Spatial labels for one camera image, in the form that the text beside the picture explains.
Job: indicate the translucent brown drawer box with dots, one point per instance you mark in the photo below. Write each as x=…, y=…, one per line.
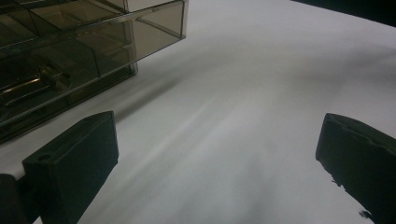
x=68, y=53

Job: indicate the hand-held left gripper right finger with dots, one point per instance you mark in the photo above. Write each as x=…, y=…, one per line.
x=361, y=158

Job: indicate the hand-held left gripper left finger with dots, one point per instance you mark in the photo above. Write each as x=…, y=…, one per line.
x=73, y=168

